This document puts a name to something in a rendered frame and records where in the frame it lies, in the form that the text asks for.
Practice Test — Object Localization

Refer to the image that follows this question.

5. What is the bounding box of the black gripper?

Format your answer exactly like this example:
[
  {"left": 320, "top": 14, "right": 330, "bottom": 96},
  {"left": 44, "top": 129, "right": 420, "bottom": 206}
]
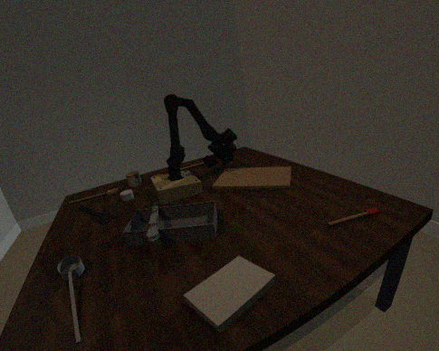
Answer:
[{"left": 203, "top": 142, "right": 236, "bottom": 168}]

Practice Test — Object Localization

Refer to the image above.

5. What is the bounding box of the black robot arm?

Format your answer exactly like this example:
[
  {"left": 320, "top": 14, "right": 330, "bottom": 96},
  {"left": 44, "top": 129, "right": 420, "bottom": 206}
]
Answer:
[{"left": 164, "top": 94, "right": 237, "bottom": 181}]

